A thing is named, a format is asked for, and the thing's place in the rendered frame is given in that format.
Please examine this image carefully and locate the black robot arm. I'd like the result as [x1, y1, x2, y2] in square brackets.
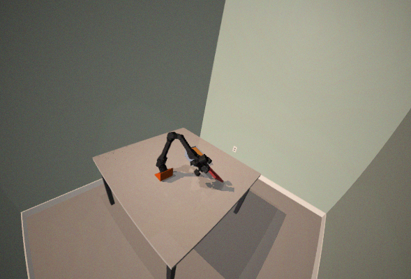
[156, 132, 210, 173]

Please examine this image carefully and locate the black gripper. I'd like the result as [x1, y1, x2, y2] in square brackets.
[194, 157, 212, 176]

